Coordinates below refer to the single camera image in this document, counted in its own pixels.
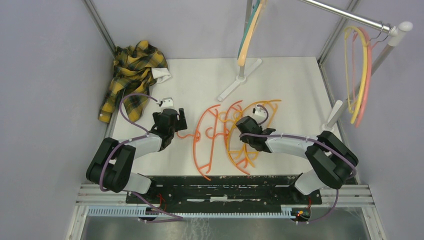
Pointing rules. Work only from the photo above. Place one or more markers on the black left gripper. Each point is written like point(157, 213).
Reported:
point(182, 122)

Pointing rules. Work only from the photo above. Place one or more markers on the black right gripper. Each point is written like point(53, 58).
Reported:
point(244, 139)

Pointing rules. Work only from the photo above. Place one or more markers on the amber hanger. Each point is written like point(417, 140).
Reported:
point(238, 155)
point(243, 156)

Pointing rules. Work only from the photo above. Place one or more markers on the beige hanger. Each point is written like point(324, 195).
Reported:
point(250, 33)

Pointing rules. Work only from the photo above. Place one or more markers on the yellow hanger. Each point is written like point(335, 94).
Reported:
point(354, 102)

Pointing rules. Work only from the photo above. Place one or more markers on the pink hanger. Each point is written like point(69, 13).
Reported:
point(364, 102)

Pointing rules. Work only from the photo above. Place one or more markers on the teal hanger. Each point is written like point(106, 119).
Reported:
point(248, 30)

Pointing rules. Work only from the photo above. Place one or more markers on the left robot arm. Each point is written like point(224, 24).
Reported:
point(111, 166)

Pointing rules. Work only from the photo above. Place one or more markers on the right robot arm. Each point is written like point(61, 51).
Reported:
point(332, 162)

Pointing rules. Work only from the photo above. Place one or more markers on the yellow plaid shirt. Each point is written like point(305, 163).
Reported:
point(132, 74)

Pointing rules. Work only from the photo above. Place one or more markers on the white clothes rack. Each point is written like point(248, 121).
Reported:
point(394, 35)

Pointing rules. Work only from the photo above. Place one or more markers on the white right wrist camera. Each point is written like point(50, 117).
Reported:
point(260, 113)

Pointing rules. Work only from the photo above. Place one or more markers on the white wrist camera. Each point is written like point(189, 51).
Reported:
point(166, 103)
point(260, 113)

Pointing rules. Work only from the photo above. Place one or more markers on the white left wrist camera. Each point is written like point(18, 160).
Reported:
point(166, 103)

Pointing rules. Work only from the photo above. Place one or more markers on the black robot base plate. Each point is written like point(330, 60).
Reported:
point(227, 194)

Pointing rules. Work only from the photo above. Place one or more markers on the white cable duct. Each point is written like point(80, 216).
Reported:
point(145, 212)

